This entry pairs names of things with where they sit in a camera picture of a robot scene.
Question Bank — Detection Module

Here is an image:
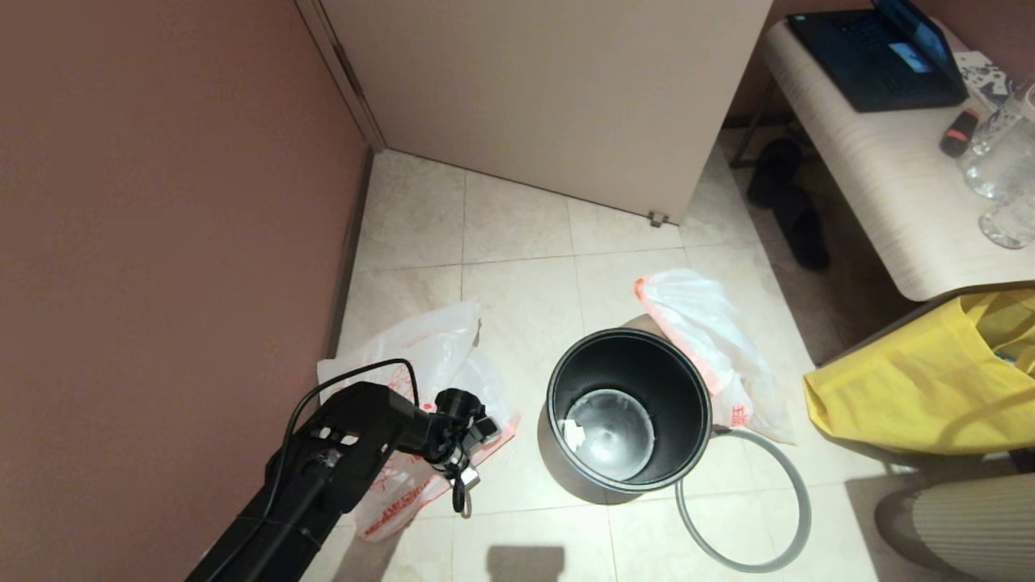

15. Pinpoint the white red-printed plastic bag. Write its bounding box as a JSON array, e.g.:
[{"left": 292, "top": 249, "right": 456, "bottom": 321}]
[{"left": 317, "top": 301, "right": 520, "bottom": 542}]

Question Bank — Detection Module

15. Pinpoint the black round trash bin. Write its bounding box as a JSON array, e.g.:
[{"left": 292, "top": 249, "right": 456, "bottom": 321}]
[{"left": 547, "top": 327, "right": 714, "bottom": 495}]

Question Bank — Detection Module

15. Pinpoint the spare white plastic bag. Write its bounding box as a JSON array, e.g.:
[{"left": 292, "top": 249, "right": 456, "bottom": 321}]
[{"left": 634, "top": 268, "right": 796, "bottom": 446}]

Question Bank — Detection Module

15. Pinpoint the grey plastic bin ring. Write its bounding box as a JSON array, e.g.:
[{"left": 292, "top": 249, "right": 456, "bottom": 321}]
[{"left": 676, "top": 428, "right": 813, "bottom": 574}]

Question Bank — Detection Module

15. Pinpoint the beige door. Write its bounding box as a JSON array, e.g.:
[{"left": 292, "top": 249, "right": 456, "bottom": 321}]
[{"left": 322, "top": 0, "right": 775, "bottom": 226}]

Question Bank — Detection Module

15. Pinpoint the cream striped bench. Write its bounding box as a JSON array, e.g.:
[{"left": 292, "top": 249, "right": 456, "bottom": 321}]
[{"left": 732, "top": 18, "right": 1035, "bottom": 304}]

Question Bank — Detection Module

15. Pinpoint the beige striped stool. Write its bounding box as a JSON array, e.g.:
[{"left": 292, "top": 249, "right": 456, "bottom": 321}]
[{"left": 875, "top": 473, "right": 1035, "bottom": 582}]

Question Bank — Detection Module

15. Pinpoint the dark blue laptop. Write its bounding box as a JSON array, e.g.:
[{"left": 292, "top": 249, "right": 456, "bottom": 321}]
[{"left": 787, "top": 0, "right": 970, "bottom": 114}]

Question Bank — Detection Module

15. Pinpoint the black orange handheld device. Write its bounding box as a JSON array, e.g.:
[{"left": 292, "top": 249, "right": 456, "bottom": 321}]
[{"left": 940, "top": 109, "right": 982, "bottom": 159}]

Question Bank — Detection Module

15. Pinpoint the clear glass cup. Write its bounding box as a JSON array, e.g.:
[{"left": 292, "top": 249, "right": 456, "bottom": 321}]
[
  {"left": 978, "top": 188, "right": 1035, "bottom": 251},
  {"left": 960, "top": 129, "right": 1035, "bottom": 202}
]

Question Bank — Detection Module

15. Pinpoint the clear ribbed glass bottle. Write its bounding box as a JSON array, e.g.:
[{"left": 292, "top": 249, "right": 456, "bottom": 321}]
[{"left": 969, "top": 81, "right": 1035, "bottom": 158}]

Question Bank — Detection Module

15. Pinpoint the white black patterned card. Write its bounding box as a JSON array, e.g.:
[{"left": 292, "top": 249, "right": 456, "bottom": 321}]
[{"left": 954, "top": 53, "right": 1016, "bottom": 111}]

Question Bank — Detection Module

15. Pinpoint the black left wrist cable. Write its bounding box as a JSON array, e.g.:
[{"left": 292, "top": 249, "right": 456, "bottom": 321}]
[{"left": 263, "top": 358, "right": 421, "bottom": 526}]

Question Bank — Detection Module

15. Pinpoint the beige door frame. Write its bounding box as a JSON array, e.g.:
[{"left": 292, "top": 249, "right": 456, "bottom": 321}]
[{"left": 295, "top": 0, "right": 387, "bottom": 153}]

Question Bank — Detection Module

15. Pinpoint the yellow bag with black handle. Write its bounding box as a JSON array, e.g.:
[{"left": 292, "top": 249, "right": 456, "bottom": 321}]
[{"left": 804, "top": 289, "right": 1035, "bottom": 456}]

